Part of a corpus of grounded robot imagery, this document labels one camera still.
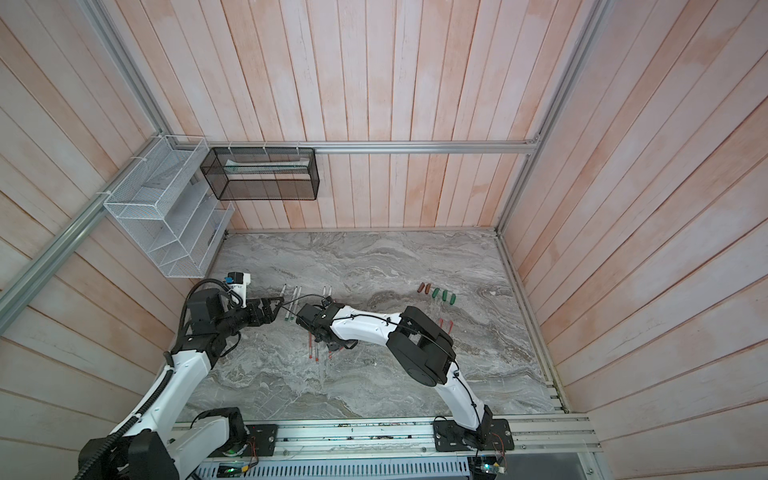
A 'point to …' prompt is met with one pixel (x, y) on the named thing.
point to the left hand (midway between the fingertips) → (272, 303)
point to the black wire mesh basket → (262, 173)
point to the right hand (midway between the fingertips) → (346, 334)
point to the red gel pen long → (316, 354)
